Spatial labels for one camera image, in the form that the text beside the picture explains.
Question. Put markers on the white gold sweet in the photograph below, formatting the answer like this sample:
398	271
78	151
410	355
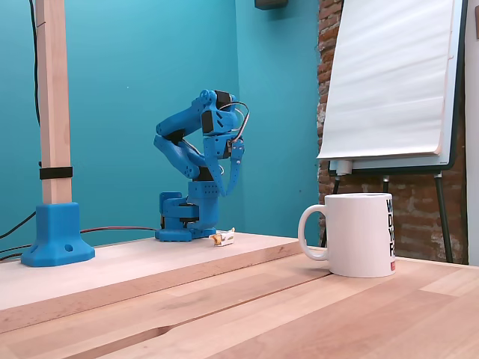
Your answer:
222	238

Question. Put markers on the white mug with black letters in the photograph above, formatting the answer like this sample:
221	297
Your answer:
355	235

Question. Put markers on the pale wooden base board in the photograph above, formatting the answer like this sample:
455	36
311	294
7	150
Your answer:
149	261

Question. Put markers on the white flipchart paper pad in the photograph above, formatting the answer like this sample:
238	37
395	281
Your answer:
389	75

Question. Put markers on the flipchart easel with dark legs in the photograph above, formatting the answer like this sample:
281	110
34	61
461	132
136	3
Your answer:
454	131

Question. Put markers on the wooden post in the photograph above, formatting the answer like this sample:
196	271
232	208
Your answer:
54	93

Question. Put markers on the blue post base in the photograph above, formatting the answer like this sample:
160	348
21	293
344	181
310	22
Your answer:
56	239

